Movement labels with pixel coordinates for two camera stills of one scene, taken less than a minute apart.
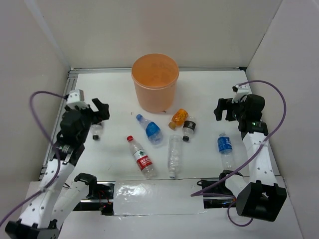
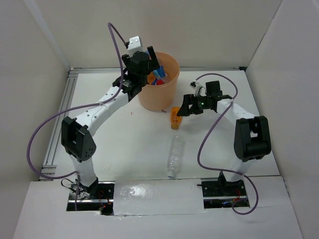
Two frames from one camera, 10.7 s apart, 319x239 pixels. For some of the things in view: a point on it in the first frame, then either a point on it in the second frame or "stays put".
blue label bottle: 153,133 to 160,71
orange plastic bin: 155,75 stays put
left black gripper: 103,113 to 154,63
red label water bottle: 143,161 to 157,82
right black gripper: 223,104 to 190,99
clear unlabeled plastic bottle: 174,154 stays put
